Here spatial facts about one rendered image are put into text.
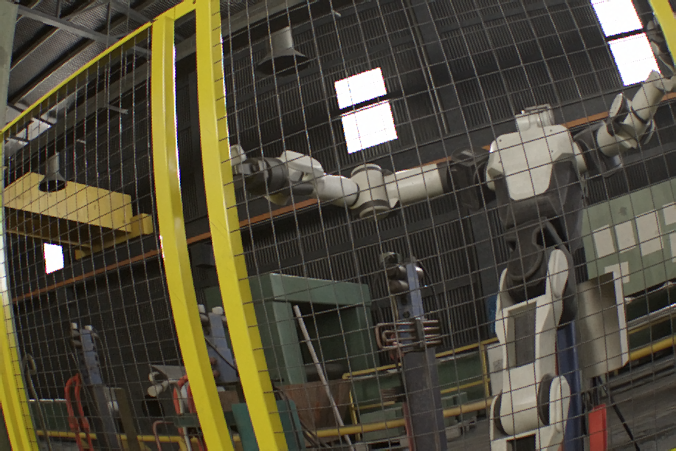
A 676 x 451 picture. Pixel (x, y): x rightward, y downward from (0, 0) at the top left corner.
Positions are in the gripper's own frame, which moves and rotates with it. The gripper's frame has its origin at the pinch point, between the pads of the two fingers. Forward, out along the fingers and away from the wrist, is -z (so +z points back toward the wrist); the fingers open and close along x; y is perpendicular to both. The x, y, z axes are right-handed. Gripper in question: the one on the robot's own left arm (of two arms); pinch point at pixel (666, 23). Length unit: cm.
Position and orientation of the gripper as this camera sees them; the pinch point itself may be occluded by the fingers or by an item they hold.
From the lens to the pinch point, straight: 153.0
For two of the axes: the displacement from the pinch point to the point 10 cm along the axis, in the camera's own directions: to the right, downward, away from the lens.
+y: 1.8, 9.6, -2.3
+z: 4.6, 1.2, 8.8
